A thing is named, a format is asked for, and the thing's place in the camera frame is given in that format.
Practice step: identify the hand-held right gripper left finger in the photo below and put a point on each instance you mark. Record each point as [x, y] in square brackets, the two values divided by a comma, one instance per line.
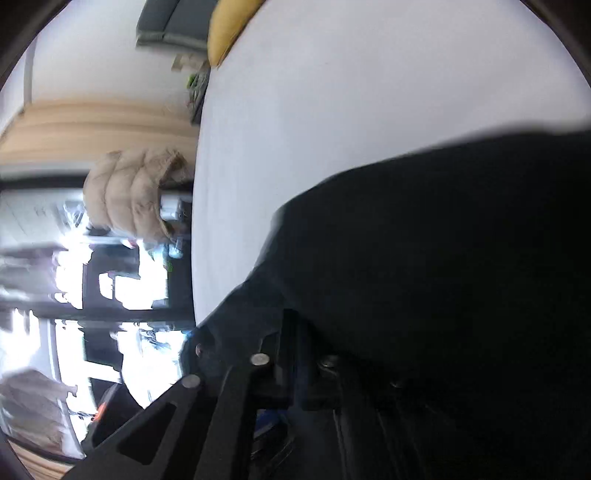
[231, 397]

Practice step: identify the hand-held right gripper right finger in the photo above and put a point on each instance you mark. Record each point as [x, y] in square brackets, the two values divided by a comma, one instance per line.
[328, 362]

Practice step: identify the black pants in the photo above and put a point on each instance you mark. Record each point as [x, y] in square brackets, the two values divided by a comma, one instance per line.
[438, 277]

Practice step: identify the light beige jacket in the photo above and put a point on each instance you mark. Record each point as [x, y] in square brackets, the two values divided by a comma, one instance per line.
[32, 406]

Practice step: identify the beige puffer jacket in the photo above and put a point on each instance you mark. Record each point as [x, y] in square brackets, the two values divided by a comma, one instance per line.
[134, 198]

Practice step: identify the white bed sheet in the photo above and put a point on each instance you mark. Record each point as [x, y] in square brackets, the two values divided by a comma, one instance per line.
[351, 115]

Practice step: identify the wooden shelf board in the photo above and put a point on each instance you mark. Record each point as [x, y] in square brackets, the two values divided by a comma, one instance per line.
[92, 131]

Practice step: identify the green and dark clutter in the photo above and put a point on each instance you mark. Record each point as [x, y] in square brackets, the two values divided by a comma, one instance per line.
[197, 92]

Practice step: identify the grey cushion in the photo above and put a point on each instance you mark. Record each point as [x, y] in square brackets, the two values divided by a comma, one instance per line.
[173, 25]

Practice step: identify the dark window frame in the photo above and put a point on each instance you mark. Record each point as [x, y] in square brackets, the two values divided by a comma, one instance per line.
[129, 277]

